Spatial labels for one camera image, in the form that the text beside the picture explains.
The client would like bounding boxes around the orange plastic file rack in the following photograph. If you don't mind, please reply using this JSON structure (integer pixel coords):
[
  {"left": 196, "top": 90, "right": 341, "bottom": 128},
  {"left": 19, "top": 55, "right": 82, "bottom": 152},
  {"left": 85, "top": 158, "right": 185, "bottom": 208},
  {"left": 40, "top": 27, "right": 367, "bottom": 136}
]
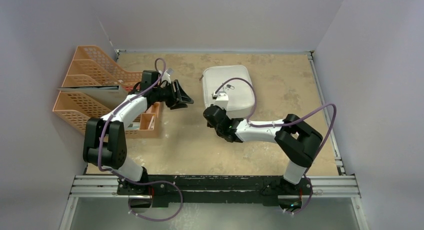
[{"left": 53, "top": 45, "right": 142, "bottom": 134}]

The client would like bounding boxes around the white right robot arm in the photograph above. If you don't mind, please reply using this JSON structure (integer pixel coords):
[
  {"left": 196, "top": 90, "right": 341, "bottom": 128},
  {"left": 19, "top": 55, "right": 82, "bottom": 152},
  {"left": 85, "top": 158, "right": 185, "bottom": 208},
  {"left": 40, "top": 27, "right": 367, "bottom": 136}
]
[{"left": 203, "top": 105, "right": 324, "bottom": 194}]

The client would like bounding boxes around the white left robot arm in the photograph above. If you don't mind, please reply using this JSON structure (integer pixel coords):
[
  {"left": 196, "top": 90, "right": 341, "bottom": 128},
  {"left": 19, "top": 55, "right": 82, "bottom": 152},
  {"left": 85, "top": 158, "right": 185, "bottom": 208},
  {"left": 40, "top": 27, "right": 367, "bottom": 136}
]
[{"left": 82, "top": 70, "right": 194, "bottom": 195}]

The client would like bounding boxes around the grey folder in rack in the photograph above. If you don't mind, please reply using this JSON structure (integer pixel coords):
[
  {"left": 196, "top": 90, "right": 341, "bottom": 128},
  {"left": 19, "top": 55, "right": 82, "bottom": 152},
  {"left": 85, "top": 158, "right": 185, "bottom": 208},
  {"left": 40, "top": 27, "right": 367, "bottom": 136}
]
[{"left": 58, "top": 85, "right": 128, "bottom": 109}]

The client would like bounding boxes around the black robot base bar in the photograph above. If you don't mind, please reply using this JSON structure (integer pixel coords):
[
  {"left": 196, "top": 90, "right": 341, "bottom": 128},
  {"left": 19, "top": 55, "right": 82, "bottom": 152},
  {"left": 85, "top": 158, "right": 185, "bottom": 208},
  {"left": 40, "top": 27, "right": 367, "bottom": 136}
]
[{"left": 117, "top": 175, "right": 312, "bottom": 209}]

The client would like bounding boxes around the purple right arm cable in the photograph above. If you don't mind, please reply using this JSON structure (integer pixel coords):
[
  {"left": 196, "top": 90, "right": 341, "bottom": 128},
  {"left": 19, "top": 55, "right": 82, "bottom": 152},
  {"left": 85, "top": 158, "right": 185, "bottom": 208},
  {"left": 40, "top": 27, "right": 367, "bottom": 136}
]
[{"left": 213, "top": 77, "right": 337, "bottom": 216}]

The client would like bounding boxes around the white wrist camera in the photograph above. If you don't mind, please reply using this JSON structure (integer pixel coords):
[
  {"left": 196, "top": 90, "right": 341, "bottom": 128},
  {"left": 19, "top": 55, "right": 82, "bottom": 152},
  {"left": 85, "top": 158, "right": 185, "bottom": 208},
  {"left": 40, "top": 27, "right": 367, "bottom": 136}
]
[
  {"left": 212, "top": 91, "right": 229, "bottom": 110},
  {"left": 159, "top": 68, "right": 174, "bottom": 84}
]

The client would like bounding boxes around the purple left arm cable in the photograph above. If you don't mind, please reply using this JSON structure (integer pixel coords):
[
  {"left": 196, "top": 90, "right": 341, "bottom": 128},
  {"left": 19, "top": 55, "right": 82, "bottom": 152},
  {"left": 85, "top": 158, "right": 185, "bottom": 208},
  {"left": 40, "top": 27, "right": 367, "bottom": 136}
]
[{"left": 97, "top": 58, "right": 168, "bottom": 185}]

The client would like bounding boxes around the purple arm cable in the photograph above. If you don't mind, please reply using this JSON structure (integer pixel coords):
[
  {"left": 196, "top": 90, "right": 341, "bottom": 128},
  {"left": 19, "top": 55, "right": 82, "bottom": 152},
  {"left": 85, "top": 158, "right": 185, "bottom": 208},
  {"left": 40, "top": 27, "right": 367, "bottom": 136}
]
[
  {"left": 213, "top": 77, "right": 337, "bottom": 216},
  {"left": 97, "top": 58, "right": 168, "bottom": 185}
]

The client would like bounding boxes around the grey medicine kit box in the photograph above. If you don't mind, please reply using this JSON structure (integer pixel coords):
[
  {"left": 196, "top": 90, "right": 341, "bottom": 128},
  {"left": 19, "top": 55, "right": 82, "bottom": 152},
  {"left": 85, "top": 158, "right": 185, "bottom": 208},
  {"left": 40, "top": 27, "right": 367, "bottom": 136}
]
[{"left": 202, "top": 65, "right": 255, "bottom": 118}]

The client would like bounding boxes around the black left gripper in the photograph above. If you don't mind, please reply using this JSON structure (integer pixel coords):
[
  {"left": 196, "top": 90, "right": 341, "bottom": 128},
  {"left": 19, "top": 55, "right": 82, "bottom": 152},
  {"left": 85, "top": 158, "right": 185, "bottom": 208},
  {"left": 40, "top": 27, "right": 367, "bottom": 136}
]
[{"left": 153, "top": 81, "right": 193, "bottom": 110}]

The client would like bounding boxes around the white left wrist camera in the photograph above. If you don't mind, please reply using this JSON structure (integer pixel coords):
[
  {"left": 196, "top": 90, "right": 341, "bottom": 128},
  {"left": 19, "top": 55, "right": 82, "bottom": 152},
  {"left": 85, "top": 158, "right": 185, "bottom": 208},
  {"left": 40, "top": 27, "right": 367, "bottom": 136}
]
[{"left": 159, "top": 68, "right": 174, "bottom": 84}]

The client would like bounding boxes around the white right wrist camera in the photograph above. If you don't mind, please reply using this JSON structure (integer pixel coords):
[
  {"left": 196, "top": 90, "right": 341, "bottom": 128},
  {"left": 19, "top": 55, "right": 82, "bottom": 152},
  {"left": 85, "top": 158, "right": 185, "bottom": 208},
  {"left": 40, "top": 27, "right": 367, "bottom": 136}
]
[{"left": 212, "top": 91, "right": 229, "bottom": 110}]

